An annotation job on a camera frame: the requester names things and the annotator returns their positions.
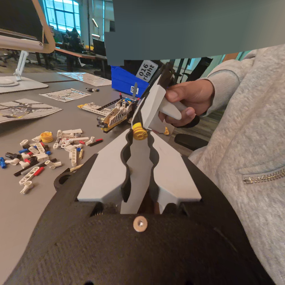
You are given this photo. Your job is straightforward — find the pile of loose lego pieces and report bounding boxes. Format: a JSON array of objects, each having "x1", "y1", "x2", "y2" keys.
[{"x1": 0, "y1": 129, "x2": 103, "y2": 194}]

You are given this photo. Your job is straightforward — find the black lego tyre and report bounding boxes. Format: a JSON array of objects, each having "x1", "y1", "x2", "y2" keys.
[{"x1": 54, "y1": 168, "x2": 75, "y2": 191}]

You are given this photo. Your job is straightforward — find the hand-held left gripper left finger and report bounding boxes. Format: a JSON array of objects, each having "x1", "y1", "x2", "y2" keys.
[{"x1": 77, "y1": 129, "x2": 134, "y2": 204}]

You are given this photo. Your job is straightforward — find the person's right forearm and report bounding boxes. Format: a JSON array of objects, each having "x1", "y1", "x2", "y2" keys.
[{"x1": 200, "y1": 50, "x2": 259, "y2": 117}]

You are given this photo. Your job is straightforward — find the printed paper leaflet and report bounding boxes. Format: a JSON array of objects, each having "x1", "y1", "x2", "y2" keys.
[{"x1": 57, "y1": 72, "x2": 112, "y2": 87}]

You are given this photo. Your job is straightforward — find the person's right hand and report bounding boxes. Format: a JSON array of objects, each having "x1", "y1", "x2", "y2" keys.
[{"x1": 165, "y1": 79, "x2": 216, "y2": 126}]

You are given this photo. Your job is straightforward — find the zebra sticker sheet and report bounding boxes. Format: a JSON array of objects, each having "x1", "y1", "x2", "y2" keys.
[{"x1": 40, "y1": 88, "x2": 91, "y2": 103}]

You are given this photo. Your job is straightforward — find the blue plastic bin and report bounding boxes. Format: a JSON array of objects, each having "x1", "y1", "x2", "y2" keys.
[{"x1": 111, "y1": 65, "x2": 149, "y2": 95}]

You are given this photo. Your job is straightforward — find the black office chair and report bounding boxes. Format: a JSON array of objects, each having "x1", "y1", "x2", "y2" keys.
[{"x1": 174, "y1": 134, "x2": 208, "y2": 152}]

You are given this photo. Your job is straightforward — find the person's grey hoodie torso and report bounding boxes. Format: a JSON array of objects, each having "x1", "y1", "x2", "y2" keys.
[{"x1": 188, "y1": 43, "x2": 285, "y2": 285}]

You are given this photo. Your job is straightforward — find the tilted desk monitor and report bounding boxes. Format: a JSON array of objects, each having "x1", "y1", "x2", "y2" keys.
[{"x1": 0, "y1": 0, "x2": 56, "y2": 54}]

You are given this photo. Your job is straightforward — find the zebra striped lego aircraft model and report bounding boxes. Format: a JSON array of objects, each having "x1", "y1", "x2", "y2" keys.
[{"x1": 77, "y1": 83, "x2": 170, "y2": 135}]

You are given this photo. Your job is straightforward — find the open instruction booklet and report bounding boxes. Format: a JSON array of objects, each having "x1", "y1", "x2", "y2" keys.
[{"x1": 0, "y1": 99, "x2": 63, "y2": 132}]

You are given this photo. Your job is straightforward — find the white monitor stand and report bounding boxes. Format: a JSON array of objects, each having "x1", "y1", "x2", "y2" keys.
[{"x1": 0, "y1": 50, "x2": 49, "y2": 94}]

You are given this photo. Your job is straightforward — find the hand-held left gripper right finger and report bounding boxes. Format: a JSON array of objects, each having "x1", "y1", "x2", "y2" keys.
[{"x1": 148, "y1": 131, "x2": 202, "y2": 213}]

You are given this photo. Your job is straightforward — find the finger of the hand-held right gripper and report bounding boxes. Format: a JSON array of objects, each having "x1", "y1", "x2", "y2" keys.
[
  {"x1": 131, "y1": 98, "x2": 147, "y2": 130},
  {"x1": 141, "y1": 75, "x2": 167, "y2": 134}
]

